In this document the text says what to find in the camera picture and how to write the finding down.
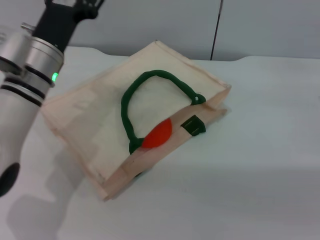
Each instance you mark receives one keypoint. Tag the silver gripper side pin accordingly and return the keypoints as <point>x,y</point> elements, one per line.
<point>27,26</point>

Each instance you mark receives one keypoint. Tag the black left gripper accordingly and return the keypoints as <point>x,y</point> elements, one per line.
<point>56,25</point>

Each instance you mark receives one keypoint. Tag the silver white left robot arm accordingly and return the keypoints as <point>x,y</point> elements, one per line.
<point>22,95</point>

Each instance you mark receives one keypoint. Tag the orange fruit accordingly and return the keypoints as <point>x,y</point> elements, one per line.
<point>158,136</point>

